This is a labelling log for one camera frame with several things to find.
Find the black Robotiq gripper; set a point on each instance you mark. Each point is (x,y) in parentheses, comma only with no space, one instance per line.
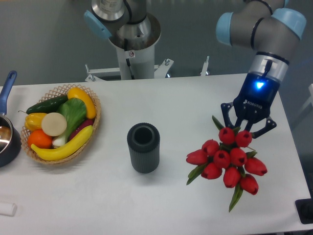
(253,104)

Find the red tulip bouquet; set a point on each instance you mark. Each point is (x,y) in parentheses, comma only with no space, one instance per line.
(228,159)

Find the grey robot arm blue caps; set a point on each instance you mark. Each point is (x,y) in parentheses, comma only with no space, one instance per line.
(266,26)

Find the dark grey ribbed vase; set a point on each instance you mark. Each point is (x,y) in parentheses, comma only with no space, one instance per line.
(143,141)

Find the black device at right edge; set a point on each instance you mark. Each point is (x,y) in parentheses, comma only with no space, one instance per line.
(305,210)

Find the purple eggplant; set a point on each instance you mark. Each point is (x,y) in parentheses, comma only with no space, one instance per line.
(84,124)

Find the green bok choy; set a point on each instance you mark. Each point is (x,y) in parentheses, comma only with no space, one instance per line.
(74,110)

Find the yellow squash at top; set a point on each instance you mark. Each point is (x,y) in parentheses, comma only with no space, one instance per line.
(78,93)

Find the beige round disc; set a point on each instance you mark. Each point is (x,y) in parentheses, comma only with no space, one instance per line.
(54,124)

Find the dark green cucumber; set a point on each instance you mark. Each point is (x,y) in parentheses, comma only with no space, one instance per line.
(47,106)

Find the long yellow squash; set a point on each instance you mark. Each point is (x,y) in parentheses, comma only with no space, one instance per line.
(67,149)

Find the orange fruit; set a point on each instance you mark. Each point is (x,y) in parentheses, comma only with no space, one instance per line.
(40,139)

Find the yellow bell pepper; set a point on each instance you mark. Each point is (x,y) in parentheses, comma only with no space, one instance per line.
(34,121)

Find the white cylinder at left edge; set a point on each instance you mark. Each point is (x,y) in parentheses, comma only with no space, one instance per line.
(8,209)

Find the white frame at right edge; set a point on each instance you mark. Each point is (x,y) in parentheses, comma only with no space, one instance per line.
(304,110)

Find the white metal mounting frame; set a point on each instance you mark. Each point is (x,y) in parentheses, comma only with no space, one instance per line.
(160,71)

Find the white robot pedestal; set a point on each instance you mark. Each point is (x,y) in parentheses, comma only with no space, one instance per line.
(135,48)

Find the blue saucepan with handle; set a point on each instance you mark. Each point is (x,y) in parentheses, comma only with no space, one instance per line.
(10,142)

